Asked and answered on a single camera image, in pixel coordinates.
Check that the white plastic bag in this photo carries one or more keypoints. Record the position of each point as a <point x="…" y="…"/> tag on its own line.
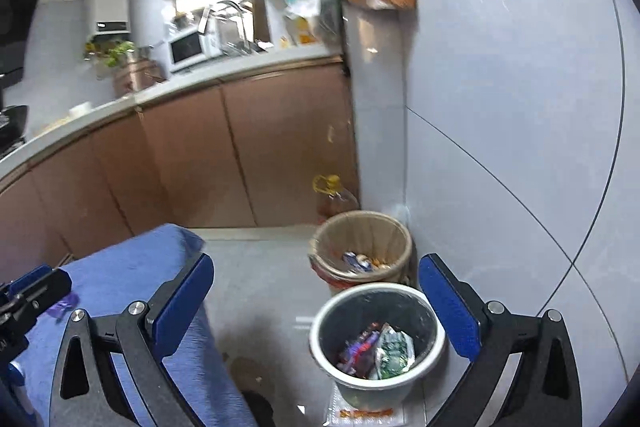
<point x="302" y="7"/>

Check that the white kitchen countertop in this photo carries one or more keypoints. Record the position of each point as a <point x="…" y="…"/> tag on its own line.
<point x="200" y="82"/>

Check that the white water heater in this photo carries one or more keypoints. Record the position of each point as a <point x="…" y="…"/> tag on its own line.
<point x="112" y="2"/>

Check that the white bowl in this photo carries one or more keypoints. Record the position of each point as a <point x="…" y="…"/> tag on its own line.
<point x="81" y="108"/>

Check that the yellow packets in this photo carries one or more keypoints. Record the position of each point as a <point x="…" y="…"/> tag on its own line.
<point x="297" y="34"/>

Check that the grey white-rimmed waste bin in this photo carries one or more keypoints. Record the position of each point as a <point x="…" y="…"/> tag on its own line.
<point x="325" y="332"/>

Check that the blue white foil wrapper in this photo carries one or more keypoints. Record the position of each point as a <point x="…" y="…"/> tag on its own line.
<point x="356" y="258"/>

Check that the black range hood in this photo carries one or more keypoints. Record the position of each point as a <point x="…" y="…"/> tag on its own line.
<point x="17" y="22"/>

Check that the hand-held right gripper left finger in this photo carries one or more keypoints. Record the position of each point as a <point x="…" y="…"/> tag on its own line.
<point x="182" y="307"/>

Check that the blue tablecloth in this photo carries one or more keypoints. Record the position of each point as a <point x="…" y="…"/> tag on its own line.
<point x="125" y="267"/>

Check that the green white snack packet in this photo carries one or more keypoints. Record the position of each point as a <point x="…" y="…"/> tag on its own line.
<point x="395" y="349"/>

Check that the purple snack wrapper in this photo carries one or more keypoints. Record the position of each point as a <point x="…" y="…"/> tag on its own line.
<point x="65" y="307"/>
<point x="357" y="349"/>

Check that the black wok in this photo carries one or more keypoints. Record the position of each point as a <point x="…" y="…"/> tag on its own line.
<point x="12" y="122"/>

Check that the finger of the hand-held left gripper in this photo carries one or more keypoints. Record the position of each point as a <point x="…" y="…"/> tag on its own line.
<point x="45" y="287"/>

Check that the green potted plant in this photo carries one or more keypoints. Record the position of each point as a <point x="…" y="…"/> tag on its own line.
<point x="112" y="52"/>

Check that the yellow-capped oil bottle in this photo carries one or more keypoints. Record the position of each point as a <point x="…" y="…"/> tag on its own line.
<point x="335" y="199"/>

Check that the beige wooden waste bin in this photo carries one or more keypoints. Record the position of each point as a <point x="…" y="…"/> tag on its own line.
<point x="370" y="232"/>

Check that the metal dish rack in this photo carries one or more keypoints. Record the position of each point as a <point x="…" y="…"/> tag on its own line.
<point x="240" y="37"/>

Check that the brown kitchen cabinets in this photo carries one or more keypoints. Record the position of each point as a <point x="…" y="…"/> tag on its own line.
<point x="200" y="147"/>

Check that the clear plastic food tray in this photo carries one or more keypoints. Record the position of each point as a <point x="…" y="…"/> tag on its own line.
<point x="370" y="414"/>

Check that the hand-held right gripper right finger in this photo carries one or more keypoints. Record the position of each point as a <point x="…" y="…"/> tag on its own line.
<point x="450" y="307"/>

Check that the chrome faucet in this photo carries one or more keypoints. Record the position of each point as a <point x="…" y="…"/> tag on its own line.
<point x="222" y="12"/>

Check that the white microwave oven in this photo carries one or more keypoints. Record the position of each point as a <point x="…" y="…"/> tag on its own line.
<point x="192" y="49"/>

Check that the copper pot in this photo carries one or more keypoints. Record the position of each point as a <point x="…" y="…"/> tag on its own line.
<point x="137" y="77"/>

